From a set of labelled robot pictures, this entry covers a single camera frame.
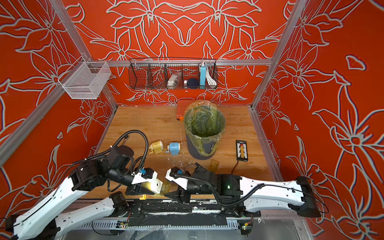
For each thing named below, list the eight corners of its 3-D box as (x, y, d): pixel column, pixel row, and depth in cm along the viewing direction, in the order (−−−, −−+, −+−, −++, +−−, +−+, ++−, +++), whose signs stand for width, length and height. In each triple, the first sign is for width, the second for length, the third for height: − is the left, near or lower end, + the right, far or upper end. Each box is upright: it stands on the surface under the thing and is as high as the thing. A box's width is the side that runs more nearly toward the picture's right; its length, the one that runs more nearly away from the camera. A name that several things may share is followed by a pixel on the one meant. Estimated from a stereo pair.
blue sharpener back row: (167, 155, 94) (166, 149, 88) (168, 148, 97) (167, 142, 91) (180, 155, 94) (179, 149, 88) (180, 148, 97) (179, 142, 91)
